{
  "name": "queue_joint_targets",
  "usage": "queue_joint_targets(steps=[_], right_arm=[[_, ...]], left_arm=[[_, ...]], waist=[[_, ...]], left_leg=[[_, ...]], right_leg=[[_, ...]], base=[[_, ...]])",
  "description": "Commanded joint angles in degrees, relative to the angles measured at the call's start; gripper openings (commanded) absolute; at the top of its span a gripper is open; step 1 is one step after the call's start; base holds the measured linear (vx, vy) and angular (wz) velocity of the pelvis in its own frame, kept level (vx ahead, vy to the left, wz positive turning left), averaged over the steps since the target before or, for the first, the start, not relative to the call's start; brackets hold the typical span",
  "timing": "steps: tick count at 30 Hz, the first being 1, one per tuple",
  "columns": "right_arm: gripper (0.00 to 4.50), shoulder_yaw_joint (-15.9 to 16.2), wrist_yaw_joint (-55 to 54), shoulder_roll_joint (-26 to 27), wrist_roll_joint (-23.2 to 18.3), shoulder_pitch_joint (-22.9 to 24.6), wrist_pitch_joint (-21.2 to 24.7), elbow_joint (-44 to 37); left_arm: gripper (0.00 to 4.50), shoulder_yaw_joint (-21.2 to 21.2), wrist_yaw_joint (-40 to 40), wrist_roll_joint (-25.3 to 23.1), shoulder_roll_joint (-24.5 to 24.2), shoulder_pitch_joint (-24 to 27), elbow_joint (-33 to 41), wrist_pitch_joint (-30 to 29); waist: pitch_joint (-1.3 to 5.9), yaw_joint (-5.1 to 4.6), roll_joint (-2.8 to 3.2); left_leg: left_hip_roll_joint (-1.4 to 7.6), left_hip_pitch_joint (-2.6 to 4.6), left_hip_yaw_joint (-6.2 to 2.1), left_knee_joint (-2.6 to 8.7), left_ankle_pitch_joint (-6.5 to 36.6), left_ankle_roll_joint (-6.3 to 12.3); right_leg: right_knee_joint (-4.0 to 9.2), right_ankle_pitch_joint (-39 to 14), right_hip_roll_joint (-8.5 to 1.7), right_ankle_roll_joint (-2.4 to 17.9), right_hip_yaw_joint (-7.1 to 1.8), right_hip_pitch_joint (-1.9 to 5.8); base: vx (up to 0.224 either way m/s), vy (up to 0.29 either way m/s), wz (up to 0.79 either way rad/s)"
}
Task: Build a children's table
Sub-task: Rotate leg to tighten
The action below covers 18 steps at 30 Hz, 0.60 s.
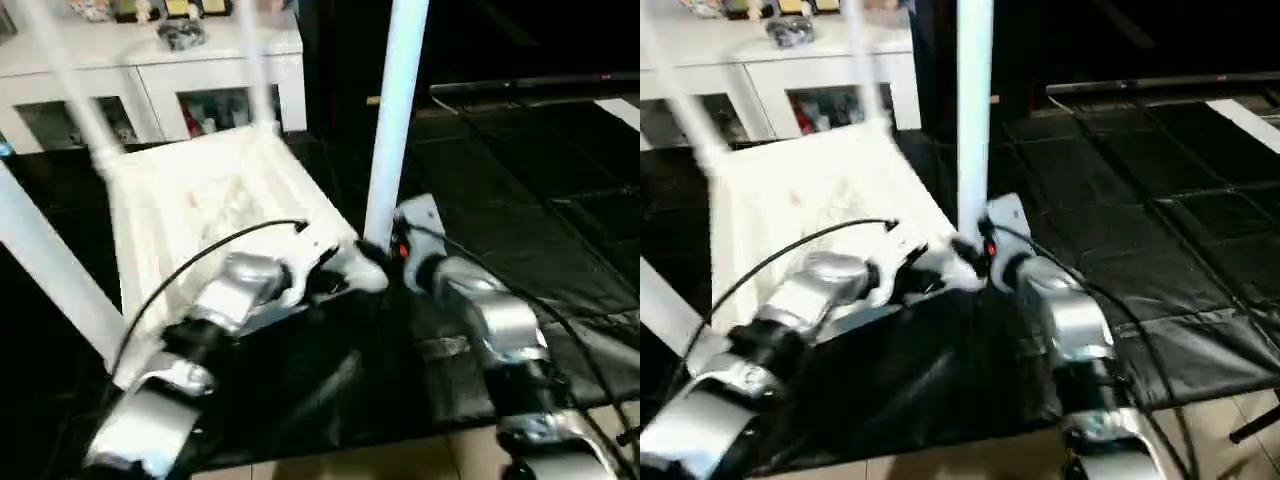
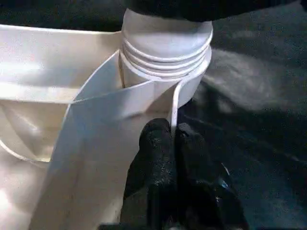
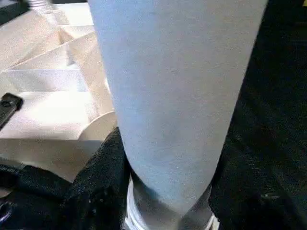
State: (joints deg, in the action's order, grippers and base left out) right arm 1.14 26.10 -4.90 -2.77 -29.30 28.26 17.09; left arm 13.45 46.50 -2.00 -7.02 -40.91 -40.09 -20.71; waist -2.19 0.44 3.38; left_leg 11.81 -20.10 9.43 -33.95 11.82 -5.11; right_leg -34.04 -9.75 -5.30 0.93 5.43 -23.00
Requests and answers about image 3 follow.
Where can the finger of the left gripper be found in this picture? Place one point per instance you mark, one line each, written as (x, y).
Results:
(9, 109)

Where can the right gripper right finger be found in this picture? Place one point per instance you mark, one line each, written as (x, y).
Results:
(249, 196)

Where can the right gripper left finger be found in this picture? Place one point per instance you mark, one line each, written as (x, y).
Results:
(100, 191)

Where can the black work mat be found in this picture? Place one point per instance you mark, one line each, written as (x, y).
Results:
(278, 96)

